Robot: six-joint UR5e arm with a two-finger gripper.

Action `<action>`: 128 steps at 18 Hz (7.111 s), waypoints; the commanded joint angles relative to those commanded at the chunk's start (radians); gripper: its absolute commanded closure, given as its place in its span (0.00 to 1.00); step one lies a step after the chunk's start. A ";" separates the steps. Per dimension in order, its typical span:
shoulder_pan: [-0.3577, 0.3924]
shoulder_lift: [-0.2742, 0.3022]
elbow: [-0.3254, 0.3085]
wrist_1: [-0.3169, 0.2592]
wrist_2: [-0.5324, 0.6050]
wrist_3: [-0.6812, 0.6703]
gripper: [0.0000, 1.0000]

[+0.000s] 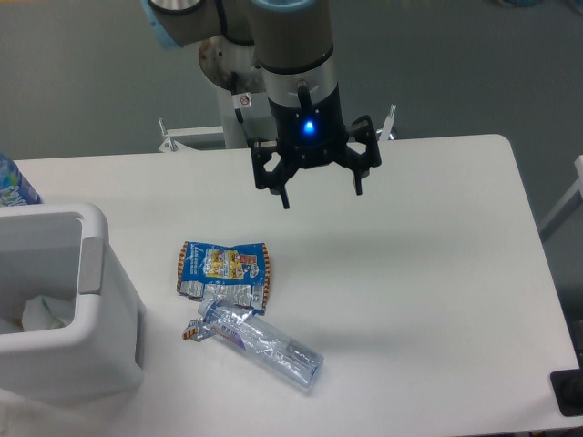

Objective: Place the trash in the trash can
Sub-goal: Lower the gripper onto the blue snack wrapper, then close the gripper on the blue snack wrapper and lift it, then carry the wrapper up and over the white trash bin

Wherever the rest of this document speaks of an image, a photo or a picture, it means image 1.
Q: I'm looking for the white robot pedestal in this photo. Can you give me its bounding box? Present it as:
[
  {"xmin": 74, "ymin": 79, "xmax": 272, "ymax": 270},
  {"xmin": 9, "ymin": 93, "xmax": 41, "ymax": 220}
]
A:
[{"xmin": 199, "ymin": 36, "xmax": 277, "ymax": 148}]

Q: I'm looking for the black clamp at table corner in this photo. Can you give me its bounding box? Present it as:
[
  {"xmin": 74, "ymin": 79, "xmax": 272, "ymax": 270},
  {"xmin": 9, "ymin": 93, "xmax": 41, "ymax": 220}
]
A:
[{"xmin": 550, "ymin": 369, "xmax": 582, "ymax": 417}]

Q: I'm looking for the white metal base frame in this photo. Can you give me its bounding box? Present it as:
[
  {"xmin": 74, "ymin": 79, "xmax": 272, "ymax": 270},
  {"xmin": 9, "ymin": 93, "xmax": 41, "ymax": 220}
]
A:
[{"xmin": 158, "ymin": 103, "xmax": 397, "ymax": 153}]

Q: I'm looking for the white trash can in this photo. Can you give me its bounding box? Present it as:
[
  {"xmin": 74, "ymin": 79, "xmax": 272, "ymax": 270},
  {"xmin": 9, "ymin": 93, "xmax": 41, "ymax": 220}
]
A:
[{"xmin": 1, "ymin": 204, "xmax": 145, "ymax": 400}]

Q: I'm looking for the white frame at right edge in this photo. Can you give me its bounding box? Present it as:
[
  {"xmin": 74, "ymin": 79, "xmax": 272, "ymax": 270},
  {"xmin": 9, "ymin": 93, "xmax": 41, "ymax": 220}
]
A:
[{"xmin": 538, "ymin": 156, "xmax": 582, "ymax": 243}]

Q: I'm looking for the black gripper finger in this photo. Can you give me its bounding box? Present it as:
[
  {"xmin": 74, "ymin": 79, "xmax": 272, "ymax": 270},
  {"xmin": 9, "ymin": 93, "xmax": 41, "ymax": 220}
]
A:
[
  {"xmin": 335, "ymin": 115, "xmax": 382, "ymax": 196},
  {"xmin": 250, "ymin": 138, "xmax": 301, "ymax": 209}
]

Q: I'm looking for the blue labelled bottle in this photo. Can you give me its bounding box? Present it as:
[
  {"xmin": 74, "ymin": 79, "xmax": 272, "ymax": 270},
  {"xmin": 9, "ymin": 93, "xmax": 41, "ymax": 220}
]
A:
[{"xmin": 1, "ymin": 154, "xmax": 43, "ymax": 207}]

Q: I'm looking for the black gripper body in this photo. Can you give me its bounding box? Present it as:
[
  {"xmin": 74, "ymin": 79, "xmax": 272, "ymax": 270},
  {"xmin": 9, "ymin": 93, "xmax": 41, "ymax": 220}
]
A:
[{"xmin": 269, "ymin": 86, "xmax": 350, "ymax": 169}]

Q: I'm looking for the blue snack wrapper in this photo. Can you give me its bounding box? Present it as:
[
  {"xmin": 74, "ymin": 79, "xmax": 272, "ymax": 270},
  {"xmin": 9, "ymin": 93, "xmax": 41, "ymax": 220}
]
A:
[{"xmin": 177, "ymin": 241, "xmax": 271, "ymax": 315}]

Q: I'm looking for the clear plastic bottle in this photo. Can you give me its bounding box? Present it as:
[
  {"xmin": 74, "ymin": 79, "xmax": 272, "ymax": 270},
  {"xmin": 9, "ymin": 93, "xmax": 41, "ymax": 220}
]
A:
[{"xmin": 182, "ymin": 298, "xmax": 324, "ymax": 391}]

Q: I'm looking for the white crumpled paper in bin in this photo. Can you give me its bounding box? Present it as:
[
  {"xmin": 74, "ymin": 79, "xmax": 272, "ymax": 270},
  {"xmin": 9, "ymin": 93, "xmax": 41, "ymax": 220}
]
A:
[{"xmin": 1, "ymin": 295, "xmax": 76, "ymax": 334}]

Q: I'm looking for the black pedestal cable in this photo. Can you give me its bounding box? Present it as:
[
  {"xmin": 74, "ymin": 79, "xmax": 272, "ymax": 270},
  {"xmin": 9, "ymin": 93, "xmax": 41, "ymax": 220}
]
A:
[{"xmin": 230, "ymin": 70, "xmax": 256, "ymax": 149}]

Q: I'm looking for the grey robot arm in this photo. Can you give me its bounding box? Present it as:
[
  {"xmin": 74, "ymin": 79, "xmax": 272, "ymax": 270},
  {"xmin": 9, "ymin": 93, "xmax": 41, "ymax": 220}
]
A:
[{"xmin": 142, "ymin": 1, "xmax": 382, "ymax": 197}]

